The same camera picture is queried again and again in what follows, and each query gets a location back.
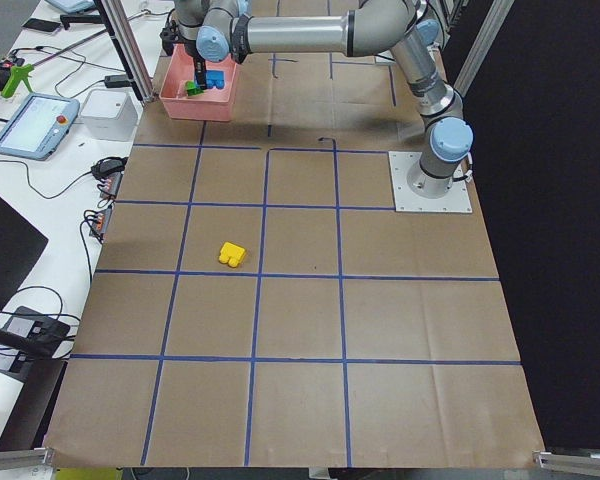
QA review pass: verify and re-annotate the black power adapter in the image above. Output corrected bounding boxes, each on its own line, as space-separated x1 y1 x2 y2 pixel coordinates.
103 74 131 89

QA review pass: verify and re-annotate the blue toy block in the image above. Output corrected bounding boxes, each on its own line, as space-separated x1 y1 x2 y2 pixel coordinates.
205 70 225 90

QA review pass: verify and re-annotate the white square device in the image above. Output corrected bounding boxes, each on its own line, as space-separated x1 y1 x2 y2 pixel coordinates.
80 89 138 142

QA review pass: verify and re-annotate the aluminium frame post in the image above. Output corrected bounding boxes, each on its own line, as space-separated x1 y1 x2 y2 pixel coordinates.
94 0 154 104

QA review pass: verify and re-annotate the reach grabber tool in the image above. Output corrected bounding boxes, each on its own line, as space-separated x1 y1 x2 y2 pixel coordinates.
1 29 107 98

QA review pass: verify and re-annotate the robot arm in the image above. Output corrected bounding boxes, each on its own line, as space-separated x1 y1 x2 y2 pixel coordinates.
174 1 473 182

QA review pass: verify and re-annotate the pink plastic box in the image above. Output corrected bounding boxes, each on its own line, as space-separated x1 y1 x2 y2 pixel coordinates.
159 45 240 122

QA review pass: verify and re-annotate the green toy block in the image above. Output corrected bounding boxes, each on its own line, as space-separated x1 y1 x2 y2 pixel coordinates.
184 80 204 97

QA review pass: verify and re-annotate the teach pendant tablet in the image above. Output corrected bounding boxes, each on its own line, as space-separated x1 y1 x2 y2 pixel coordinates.
0 93 80 161

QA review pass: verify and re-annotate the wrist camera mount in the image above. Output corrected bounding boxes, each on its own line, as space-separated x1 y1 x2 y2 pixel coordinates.
160 20 181 56

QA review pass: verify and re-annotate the yellow toy block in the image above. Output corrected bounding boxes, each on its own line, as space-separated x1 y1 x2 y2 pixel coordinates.
218 242 247 268

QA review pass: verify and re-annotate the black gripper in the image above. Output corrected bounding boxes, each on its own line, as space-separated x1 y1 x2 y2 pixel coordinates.
180 35 207 90

